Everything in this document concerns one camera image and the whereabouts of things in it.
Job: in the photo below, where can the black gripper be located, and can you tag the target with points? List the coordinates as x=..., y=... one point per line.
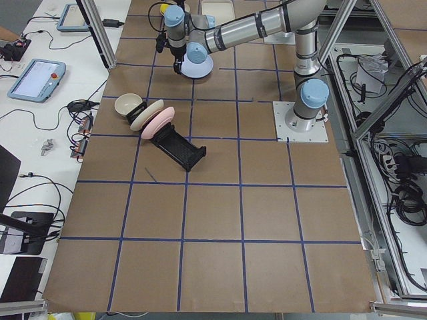
x=175, y=52

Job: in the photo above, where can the light blue plate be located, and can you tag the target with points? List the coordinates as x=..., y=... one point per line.
x=197, y=64

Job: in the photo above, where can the cream plate in rack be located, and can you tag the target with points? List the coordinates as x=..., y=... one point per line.
x=143, y=114

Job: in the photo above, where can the pink plate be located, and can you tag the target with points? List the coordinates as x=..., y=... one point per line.
x=159, y=121

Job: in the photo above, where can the yellow lemon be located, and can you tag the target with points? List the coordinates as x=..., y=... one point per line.
x=163, y=8

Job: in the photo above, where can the cream bowl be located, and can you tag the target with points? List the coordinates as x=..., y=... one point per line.
x=127, y=102

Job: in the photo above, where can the white rectangular tray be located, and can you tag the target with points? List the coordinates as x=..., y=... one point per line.
x=214, y=7

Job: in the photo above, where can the black dish rack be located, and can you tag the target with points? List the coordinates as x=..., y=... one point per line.
x=177, y=147

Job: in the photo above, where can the black power adapter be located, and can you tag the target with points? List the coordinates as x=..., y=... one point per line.
x=112, y=23

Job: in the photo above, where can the far blue teach pendant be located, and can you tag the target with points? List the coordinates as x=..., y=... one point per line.
x=71, y=20

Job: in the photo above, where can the blue teach pendant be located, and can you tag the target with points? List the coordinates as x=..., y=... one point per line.
x=38, y=81
x=71, y=20

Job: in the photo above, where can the near blue teach pendant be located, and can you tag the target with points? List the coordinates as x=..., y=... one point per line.
x=38, y=81

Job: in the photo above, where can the crumpled white paper bag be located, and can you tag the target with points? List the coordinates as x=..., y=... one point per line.
x=371, y=72

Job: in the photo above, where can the black monitor stand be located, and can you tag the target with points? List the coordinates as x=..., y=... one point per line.
x=25, y=232

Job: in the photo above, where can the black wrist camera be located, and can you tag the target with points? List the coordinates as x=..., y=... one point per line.
x=161, y=42

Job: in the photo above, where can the aluminium frame post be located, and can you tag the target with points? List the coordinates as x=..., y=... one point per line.
x=94, y=23

